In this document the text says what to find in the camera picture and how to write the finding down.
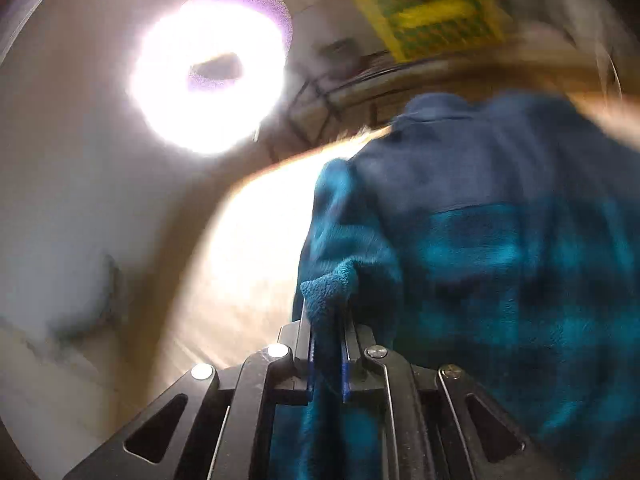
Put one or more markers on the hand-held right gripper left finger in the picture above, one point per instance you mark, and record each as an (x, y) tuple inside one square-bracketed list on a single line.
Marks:
[(300, 345)]

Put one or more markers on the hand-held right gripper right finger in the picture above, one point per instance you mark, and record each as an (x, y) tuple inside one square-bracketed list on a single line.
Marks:
[(350, 360)]

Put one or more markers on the blue plaid fleece jacket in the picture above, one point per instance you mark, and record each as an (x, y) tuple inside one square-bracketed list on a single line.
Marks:
[(475, 270)]

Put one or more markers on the black metal clothes rack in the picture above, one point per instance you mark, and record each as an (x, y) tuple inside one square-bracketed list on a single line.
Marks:
[(325, 95)]

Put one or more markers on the yellow green patterned box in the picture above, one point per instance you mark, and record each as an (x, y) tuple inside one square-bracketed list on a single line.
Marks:
[(430, 15)]

